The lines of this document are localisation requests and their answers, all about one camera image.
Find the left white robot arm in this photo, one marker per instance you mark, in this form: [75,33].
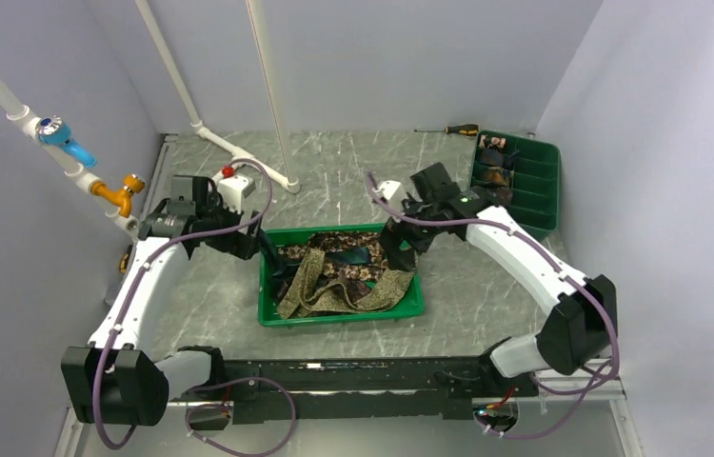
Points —
[114,370]

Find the rolled ties in organizer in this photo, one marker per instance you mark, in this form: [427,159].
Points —
[494,168]

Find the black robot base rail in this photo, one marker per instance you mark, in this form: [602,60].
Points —
[450,387]

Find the brown floral tie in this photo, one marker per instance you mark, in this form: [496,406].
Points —
[329,241]

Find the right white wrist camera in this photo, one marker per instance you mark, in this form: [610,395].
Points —
[392,193]

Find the green tray of ties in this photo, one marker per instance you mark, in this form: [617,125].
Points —
[272,290]

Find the orange brass tap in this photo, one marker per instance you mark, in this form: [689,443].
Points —
[120,198]

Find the green compartment organizer box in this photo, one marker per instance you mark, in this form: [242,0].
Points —
[536,204]

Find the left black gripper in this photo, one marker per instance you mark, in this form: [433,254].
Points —
[244,244]

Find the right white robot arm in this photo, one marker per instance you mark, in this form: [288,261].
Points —
[580,311]

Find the orange handled screwdriver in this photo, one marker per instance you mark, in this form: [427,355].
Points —
[466,130]

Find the white pvc pipe frame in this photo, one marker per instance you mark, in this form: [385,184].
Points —
[26,121]

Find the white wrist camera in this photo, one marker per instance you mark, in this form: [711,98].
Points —
[233,187]
[392,193]

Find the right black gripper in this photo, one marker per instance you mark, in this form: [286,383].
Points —
[392,233]

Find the olive gold patterned tie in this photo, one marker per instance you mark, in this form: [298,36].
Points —
[340,294]

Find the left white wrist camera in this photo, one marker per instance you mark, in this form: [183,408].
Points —
[233,187]

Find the yellow black tool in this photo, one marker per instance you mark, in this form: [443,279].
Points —
[124,260]

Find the aluminium frame rail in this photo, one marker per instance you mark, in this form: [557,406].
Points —
[590,382]

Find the white vertical pole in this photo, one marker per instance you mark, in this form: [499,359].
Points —
[258,21]

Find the blue valve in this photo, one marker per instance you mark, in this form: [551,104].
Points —
[54,131]

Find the dark teal tie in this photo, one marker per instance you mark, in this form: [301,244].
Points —
[353,256]

